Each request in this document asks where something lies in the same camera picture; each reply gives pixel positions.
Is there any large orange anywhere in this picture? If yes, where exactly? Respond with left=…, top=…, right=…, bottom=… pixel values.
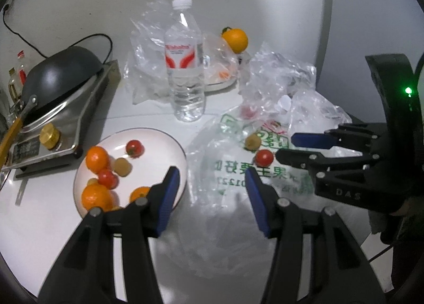
left=81, top=184, right=115, bottom=212

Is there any black wok with wooden handle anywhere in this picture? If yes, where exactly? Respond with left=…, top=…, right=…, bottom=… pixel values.
left=0, top=46, right=103, bottom=165

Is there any orange with green stem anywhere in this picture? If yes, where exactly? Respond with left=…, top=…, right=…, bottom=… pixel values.
left=221, top=26, right=249, bottom=53

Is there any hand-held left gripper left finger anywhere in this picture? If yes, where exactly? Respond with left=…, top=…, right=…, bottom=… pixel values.
left=36, top=166, right=181, bottom=304

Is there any small bottle with red cap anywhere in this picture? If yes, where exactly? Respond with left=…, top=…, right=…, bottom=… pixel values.
left=16, top=50, right=29, bottom=87

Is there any red cherry tomato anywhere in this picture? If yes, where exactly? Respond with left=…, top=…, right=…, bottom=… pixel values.
left=126, top=139, right=145, bottom=158
left=98, top=169, right=119, bottom=189
left=254, top=149, right=275, bottom=166

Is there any plastic bag with red print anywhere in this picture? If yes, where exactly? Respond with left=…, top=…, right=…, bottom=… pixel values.
left=237, top=102, right=292, bottom=135

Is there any white plastic bag green print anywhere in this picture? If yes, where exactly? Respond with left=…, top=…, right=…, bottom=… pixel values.
left=184, top=105, right=319, bottom=268

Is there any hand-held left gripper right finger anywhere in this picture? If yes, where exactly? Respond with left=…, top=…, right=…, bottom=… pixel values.
left=244, top=168, right=388, bottom=304

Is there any yellow oil bottle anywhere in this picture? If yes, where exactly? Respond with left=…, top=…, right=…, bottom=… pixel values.
left=7, top=68, right=22, bottom=103

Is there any crumpled clear plastic bag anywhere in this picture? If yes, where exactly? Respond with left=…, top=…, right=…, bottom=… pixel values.
left=238, top=42, right=352, bottom=145

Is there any black power cable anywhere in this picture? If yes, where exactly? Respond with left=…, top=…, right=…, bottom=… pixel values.
left=3, top=2, right=113, bottom=63

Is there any white plate with black rim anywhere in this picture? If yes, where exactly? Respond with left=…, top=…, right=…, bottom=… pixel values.
left=73, top=128, right=187, bottom=220

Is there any stainless steel gas stove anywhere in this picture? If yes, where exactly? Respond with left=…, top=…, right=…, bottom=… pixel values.
left=2, top=59, right=120, bottom=179

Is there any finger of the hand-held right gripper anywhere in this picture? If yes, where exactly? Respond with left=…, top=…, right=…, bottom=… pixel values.
left=292, top=123, right=381, bottom=150
left=276, top=149, right=377, bottom=181

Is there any clear plastic water bottle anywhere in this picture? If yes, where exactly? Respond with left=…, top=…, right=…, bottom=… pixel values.
left=164, top=0, right=206, bottom=122

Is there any brass stove knob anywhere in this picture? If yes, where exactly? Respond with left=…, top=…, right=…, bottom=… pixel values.
left=39, top=125, right=59, bottom=151

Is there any thin black cable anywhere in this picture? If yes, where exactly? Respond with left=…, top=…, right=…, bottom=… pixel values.
left=369, top=244, right=396, bottom=262

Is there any small mandarin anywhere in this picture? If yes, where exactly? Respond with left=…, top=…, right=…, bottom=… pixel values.
left=129, top=186, right=152, bottom=204
left=85, top=146, right=111, bottom=173

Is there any white dish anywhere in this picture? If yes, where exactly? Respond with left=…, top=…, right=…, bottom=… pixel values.
left=200, top=34, right=240, bottom=92

